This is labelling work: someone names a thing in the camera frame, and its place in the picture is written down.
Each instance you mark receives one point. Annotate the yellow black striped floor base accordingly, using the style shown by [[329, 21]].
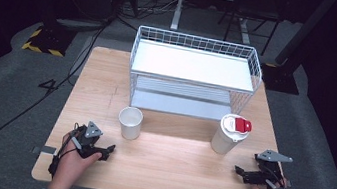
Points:
[[48, 41]]

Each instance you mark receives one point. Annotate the black stand with slanted pole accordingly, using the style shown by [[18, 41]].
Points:
[[283, 76]]

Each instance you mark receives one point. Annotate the person's left hand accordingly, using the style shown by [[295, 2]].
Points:
[[73, 168]]

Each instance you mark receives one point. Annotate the white tumbler with red lid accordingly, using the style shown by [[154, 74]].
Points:
[[229, 135]]

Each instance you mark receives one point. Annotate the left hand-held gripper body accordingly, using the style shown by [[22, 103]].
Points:
[[89, 136]]

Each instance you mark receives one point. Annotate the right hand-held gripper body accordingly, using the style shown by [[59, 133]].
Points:
[[268, 170]]

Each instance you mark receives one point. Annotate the white paper cup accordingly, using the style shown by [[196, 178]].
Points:
[[130, 123]]

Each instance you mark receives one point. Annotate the black metal chair frame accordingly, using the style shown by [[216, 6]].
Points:
[[256, 10]]

